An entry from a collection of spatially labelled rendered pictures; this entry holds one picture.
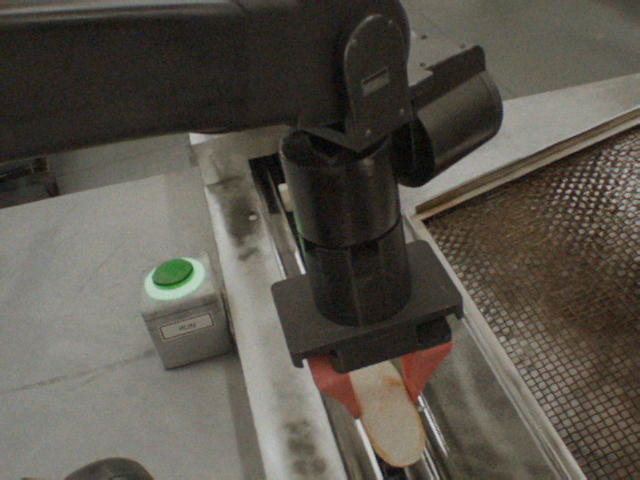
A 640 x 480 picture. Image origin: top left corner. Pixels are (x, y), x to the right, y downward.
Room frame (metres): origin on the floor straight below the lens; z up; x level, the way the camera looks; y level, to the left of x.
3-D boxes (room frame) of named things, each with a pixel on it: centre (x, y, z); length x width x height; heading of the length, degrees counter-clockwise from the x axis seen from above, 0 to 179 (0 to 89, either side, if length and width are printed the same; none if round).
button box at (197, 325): (0.55, 0.14, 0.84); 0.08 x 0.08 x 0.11; 7
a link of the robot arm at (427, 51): (0.35, -0.05, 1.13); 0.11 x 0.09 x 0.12; 124
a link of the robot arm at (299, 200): (0.33, -0.02, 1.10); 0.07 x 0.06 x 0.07; 124
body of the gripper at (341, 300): (0.33, -0.02, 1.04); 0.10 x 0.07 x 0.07; 97
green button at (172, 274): (0.55, 0.14, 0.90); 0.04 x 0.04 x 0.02
